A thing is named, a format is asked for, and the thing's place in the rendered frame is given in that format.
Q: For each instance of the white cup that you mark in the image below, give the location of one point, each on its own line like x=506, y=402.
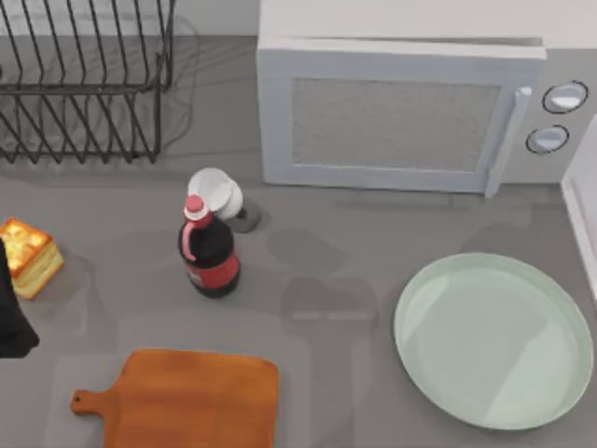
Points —
x=215, y=189

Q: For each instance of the dark cola bottle red cap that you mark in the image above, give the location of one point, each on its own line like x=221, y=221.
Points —
x=210, y=256

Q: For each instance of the microwave door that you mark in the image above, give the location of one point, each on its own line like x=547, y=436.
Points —
x=280, y=116

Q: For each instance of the wooden cutting board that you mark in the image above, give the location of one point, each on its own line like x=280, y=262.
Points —
x=196, y=401

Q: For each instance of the pale green plate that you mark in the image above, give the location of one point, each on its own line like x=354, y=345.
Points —
x=490, y=340

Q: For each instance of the pale microwave oven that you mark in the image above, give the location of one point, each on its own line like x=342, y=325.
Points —
x=531, y=116

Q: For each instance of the small microwave knob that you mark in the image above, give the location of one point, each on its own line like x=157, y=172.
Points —
x=546, y=138

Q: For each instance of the toasted bread slice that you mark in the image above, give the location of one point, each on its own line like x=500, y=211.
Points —
x=30, y=256

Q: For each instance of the large microwave knob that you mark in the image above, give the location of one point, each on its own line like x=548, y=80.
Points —
x=563, y=96

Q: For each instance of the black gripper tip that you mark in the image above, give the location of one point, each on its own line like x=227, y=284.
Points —
x=11, y=317

